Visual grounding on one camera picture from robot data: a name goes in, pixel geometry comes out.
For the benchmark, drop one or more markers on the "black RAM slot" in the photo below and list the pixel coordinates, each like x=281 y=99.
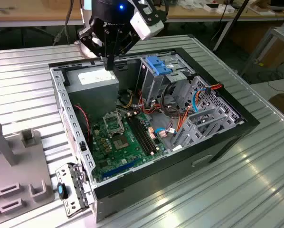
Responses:
x=144 y=134
x=138 y=136

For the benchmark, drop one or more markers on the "grey metal drive cage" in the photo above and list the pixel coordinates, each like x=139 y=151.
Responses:
x=151 y=85

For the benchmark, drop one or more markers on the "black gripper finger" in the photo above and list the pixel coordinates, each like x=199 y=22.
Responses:
x=94 y=41
x=129 y=41

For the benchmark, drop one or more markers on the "grey parts rack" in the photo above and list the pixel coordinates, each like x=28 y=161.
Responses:
x=18 y=166

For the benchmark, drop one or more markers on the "grey metal disk bay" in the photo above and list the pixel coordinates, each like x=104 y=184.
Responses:
x=194 y=133

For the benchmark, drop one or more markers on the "long wooden desk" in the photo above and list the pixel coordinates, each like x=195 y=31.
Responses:
x=49 y=12

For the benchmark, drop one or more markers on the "CPU socket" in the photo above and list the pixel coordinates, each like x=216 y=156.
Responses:
x=120 y=143

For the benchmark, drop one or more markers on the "green motherboard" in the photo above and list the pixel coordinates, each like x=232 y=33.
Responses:
x=123 y=154

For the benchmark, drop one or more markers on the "blue plastic drive latch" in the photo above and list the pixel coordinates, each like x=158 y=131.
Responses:
x=158 y=66

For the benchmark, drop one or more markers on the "black open PC case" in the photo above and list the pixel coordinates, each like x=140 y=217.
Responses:
x=156 y=180

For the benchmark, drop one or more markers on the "small white box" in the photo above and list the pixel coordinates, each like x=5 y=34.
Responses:
x=209 y=7

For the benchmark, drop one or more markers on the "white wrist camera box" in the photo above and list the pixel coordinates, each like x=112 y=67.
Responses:
x=144 y=28

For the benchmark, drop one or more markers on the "blue expansion slot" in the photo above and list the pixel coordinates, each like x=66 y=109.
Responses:
x=118 y=169

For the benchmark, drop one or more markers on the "grey metal frame table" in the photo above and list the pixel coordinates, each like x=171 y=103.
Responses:
x=275 y=32

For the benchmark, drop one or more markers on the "metal expansion bracket cover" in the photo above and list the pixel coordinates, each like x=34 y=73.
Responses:
x=69 y=206

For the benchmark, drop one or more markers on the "grey power supply unit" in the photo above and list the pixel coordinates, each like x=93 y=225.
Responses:
x=92 y=99

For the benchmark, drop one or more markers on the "black blue bracket latch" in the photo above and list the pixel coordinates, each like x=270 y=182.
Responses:
x=60 y=190

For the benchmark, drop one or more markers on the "cardboard box under frame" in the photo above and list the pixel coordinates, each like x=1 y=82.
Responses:
x=275 y=57

